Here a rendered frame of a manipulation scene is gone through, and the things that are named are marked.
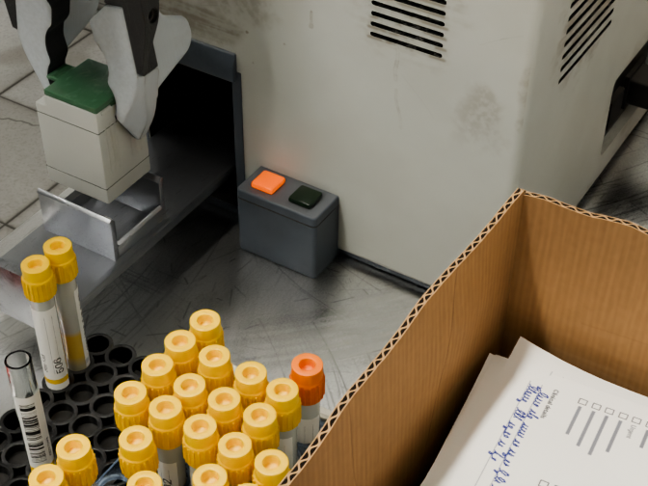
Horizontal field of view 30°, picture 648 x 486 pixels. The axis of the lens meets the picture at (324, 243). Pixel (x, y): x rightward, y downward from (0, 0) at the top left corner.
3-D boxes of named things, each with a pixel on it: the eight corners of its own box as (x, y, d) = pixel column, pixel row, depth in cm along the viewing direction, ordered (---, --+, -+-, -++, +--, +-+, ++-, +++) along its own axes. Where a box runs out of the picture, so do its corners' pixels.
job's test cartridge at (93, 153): (92, 146, 75) (78, 58, 71) (152, 170, 73) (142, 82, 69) (48, 179, 73) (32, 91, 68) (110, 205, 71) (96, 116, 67)
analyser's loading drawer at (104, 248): (185, 134, 86) (180, 71, 83) (262, 164, 83) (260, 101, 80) (-19, 302, 73) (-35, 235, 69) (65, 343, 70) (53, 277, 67)
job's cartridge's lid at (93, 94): (78, 61, 71) (77, 53, 71) (142, 84, 69) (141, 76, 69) (33, 93, 69) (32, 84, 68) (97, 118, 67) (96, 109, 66)
